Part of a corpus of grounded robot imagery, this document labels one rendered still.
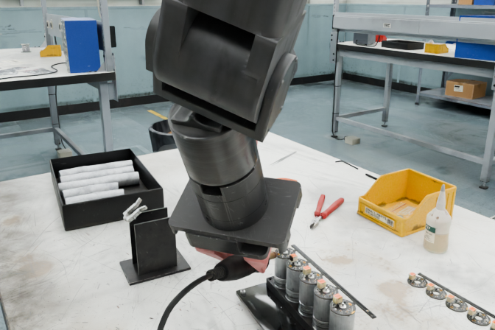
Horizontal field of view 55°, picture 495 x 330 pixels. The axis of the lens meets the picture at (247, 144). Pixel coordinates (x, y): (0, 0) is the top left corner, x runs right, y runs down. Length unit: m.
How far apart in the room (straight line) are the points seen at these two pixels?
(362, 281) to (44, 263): 0.43
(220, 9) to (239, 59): 0.03
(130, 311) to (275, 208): 0.27
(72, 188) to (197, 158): 0.57
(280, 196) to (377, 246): 0.35
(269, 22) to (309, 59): 6.00
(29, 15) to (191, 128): 4.45
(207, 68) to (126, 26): 4.71
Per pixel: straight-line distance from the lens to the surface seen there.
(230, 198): 0.35
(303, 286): 0.53
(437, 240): 0.73
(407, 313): 0.61
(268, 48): 0.24
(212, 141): 0.31
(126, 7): 4.97
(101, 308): 0.61
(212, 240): 0.39
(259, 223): 0.38
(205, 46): 0.26
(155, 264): 0.65
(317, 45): 6.30
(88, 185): 0.88
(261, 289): 0.60
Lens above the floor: 1.10
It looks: 18 degrees down
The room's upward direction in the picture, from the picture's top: straight up
